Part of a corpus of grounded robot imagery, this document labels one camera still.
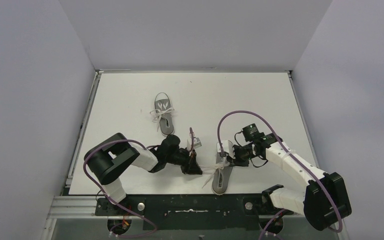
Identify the grey canvas sneaker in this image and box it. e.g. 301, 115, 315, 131
201, 153, 233, 196
149, 92, 175, 136

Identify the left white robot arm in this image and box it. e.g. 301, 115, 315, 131
83, 132, 203, 214

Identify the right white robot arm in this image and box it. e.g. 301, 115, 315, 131
212, 124, 352, 231

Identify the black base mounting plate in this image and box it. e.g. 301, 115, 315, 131
94, 193, 295, 232

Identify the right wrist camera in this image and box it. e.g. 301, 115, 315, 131
216, 140, 235, 159

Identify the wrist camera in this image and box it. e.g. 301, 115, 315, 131
216, 140, 235, 159
186, 137, 202, 151

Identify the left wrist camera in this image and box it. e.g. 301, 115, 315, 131
186, 137, 202, 151

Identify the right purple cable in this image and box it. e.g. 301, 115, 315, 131
216, 110, 344, 240

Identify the purple cable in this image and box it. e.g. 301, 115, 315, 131
83, 127, 196, 239
216, 110, 344, 240

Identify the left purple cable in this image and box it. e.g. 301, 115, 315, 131
83, 127, 196, 239

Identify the aluminium frame rail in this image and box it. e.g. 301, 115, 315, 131
46, 194, 345, 220

